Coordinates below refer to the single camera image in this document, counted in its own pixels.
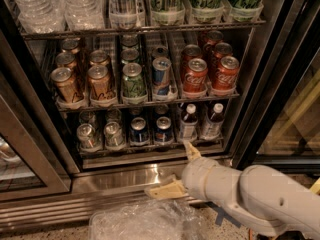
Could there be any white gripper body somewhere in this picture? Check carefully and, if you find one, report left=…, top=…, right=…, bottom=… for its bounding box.
left=182, top=157, right=241, bottom=205

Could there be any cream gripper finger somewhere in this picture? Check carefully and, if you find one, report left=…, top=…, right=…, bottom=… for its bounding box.
left=183, top=141, right=201, bottom=161
left=144, top=180, right=186, bottom=199

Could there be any pepsi can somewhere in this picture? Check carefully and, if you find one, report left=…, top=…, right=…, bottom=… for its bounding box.
left=130, top=117, right=149, bottom=146
left=129, top=107, right=143, bottom=118
left=154, top=105, right=169, bottom=118
left=155, top=116, right=173, bottom=144

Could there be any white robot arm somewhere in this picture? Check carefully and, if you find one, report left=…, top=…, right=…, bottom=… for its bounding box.
left=145, top=142, right=320, bottom=240

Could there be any front left coca-cola can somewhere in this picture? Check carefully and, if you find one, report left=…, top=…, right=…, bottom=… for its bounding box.
left=183, top=58, right=208, bottom=93

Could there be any coca-cola can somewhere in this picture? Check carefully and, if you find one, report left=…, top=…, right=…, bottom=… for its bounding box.
left=208, top=42, right=233, bottom=70
left=201, top=30, right=224, bottom=46
left=180, top=44, right=202, bottom=74
left=212, top=56, right=239, bottom=90
left=183, top=58, right=208, bottom=93

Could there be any front right coca-cola can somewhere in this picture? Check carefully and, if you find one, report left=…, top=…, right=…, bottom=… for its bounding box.
left=212, top=56, right=239, bottom=90

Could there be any silver can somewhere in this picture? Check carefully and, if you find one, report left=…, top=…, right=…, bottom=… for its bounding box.
left=76, top=123, right=101, bottom=149
left=104, top=122, right=125, bottom=150
left=79, top=111, right=98, bottom=128
left=105, top=108, right=122, bottom=123

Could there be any front green can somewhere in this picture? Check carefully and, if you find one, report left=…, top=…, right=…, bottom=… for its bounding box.
left=122, top=63, right=146, bottom=98

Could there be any front blue red bull can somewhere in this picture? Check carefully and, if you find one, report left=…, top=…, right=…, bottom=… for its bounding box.
left=152, top=57, right=171, bottom=95

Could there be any front left silver can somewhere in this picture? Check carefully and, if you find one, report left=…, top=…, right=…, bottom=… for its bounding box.
left=76, top=123, right=101, bottom=149

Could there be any rear left coca-cola can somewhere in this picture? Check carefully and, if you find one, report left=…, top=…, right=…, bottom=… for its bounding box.
left=180, top=44, right=202, bottom=74

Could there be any rear blue can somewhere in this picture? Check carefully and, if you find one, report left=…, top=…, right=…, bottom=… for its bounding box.
left=151, top=46, right=169, bottom=59

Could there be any middle right coca-cola can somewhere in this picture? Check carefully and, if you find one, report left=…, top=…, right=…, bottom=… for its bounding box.
left=208, top=42, right=233, bottom=70

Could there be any rear left silver can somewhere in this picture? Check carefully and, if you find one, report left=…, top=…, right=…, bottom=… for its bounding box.
left=79, top=111, right=98, bottom=128

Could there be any stainless steel glass-door fridge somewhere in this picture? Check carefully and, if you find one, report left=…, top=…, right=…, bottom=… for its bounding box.
left=1, top=0, right=320, bottom=231

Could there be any rear right coca-cola can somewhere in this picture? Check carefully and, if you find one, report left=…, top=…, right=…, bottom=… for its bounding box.
left=201, top=30, right=224, bottom=46

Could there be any middle green can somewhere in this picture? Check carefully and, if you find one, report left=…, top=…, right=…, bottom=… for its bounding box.
left=120, top=48, right=140, bottom=65

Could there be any gold can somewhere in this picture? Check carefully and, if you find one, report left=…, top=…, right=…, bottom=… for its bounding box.
left=89, top=49, right=111, bottom=67
left=87, top=65, right=114, bottom=100
left=50, top=67, right=84, bottom=103
left=55, top=52, right=78, bottom=73
left=61, top=39, right=80, bottom=54

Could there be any rear green can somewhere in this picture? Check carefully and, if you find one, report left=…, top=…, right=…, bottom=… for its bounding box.
left=120, top=35, right=139, bottom=50

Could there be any front left gold can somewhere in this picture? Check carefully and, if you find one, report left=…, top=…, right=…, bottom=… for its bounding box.
left=50, top=67, right=84, bottom=103

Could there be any tall green can left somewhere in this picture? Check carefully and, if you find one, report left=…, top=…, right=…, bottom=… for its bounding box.
left=189, top=0, right=223, bottom=23

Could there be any tall green plaid can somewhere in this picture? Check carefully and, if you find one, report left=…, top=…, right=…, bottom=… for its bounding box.
left=150, top=0, right=183, bottom=25

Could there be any middle left gold can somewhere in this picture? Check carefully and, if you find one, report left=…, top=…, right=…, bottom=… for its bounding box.
left=55, top=52, right=78, bottom=73

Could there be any tall green can right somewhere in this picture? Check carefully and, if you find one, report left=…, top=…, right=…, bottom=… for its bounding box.
left=227, top=0, right=263, bottom=22

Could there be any rear left gold can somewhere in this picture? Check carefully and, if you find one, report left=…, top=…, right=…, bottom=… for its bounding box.
left=61, top=39, right=80, bottom=54

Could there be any tall plaid can top shelf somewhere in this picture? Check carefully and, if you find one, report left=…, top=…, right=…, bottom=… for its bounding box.
left=109, top=0, right=137, bottom=29

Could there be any clear plastic bin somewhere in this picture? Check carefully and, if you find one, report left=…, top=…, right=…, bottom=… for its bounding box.
left=88, top=200, right=208, bottom=240

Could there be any right white-cap bottle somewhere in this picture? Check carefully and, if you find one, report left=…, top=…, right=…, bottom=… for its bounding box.
left=200, top=103, right=224, bottom=140

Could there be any white-cap bottle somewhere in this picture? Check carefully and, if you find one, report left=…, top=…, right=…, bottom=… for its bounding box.
left=179, top=104, right=198, bottom=140
left=200, top=103, right=224, bottom=140

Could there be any left white-cap bottle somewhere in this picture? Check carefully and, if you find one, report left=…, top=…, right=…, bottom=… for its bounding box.
left=179, top=104, right=198, bottom=140

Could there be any blue tape cross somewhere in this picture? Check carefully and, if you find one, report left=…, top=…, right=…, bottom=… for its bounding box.
left=206, top=202, right=241, bottom=228

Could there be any clear water bottle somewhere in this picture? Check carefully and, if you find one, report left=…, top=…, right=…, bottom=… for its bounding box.
left=15, top=0, right=65, bottom=34
left=64, top=0, right=105, bottom=30

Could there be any left clear water bottle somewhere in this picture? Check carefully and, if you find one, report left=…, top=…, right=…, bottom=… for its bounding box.
left=15, top=0, right=65, bottom=34

